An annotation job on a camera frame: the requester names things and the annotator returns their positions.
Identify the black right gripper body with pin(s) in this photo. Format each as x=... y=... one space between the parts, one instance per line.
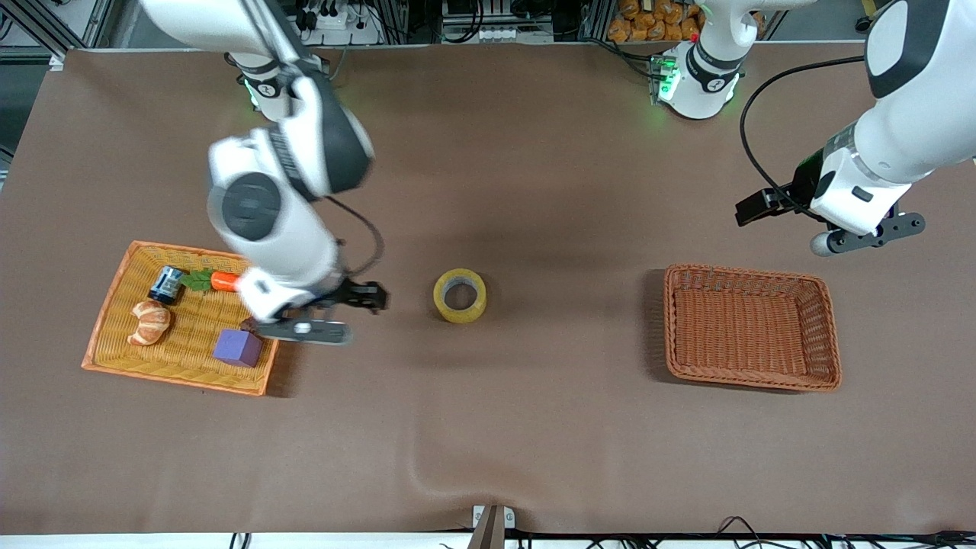
x=352 y=293

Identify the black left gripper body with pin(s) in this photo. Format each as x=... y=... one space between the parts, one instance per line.
x=802 y=183

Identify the yellow packing tape roll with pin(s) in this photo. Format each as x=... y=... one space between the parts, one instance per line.
x=460 y=313

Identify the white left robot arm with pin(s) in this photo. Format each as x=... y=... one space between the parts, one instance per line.
x=915 y=114

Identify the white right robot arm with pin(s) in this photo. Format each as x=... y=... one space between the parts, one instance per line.
x=290 y=229

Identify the purple cube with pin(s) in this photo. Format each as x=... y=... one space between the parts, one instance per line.
x=238 y=348

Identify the toy carrot with leaves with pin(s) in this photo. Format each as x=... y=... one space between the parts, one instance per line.
x=225 y=281

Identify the brown woven rectangular basket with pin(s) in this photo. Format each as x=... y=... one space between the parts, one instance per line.
x=747 y=328

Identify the orange woven flat tray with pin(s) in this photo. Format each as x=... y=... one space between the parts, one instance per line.
x=191 y=343

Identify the dark blue small can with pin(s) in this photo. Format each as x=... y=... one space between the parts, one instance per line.
x=166 y=284

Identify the toy croissant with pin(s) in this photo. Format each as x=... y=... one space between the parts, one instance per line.
x=149 y=324

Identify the brown table cover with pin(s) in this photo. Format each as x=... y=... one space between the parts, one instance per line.
x=534 y=419

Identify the bag of bread rolls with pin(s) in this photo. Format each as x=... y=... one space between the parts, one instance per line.
x=648 y=23

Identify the metal table clamp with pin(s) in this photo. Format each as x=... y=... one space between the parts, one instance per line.
x=492 y=530

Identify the white power strip with plugs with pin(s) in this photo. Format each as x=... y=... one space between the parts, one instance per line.
x=335 y=23

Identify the long white power strip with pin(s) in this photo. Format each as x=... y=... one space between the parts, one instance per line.
x=488 y=34

